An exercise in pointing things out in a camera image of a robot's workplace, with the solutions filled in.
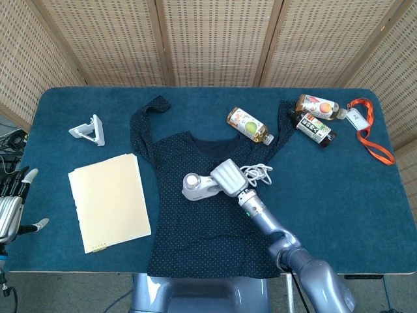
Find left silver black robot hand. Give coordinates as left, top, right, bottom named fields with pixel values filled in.
left=0, top=166, right=50, bottom=245

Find white table leg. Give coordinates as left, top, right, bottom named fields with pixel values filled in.
left=285, top=274, right=296, bottom=313

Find dark tea bottle black label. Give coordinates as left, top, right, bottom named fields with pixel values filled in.
left=287, top=109, right=338, bottom=149

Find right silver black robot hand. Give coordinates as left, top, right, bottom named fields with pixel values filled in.
left=210, top=158, right=250, bottom=197

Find woven folding screen panel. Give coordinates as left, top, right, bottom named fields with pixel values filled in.
left=155, top=0, right=283, bottom=88
left=253, top=0, right=405, bottom=88
left=340, top=0, right=417, bottom=195
left=32, top=0, right=173, bottom=88
left=0, top=0, right=86, bottom=131

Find blue floor cable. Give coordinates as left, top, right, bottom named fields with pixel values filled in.
left=107, top=286, right=135, bottom=310

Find tea bottle peach label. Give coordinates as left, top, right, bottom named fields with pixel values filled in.
left=295, top=94, right=348, bottom=121

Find clear badge card holder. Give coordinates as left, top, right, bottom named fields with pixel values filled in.
left=345, top=109, right=365, bottom=130

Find white handheld steamer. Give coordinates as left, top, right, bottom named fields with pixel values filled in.
left=181, top=171, right=226, bottom=201

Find black floor cables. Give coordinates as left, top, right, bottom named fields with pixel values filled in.
left=0, top=128, right=29, bottom=179

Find white folding phone stand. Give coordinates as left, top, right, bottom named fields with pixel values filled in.
left=68, top=113, right=106, bottom=147

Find orange lanyard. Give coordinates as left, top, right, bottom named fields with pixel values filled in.
left=347, top=98, right=396, bottom=166

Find dark blue dotted shirt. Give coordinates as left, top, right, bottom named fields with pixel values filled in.
left=130, top=95, right=296, bottom=280

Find grey blue robot torso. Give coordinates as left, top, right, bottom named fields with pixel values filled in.
left=130, top=273, right=272, bottom=313

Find tea bottle green apple label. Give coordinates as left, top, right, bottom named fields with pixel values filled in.
left=226, top=106, right=274, bottom=146

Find teal felt table cover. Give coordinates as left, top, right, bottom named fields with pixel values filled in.
left=6, top=86, right=417, bottom=275

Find beige file folder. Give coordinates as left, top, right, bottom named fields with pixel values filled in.
left=68, top=153, right=152, bottom=254

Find white cable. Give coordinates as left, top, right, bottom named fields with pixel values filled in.
left=239, top=162, right=274, bottom=188

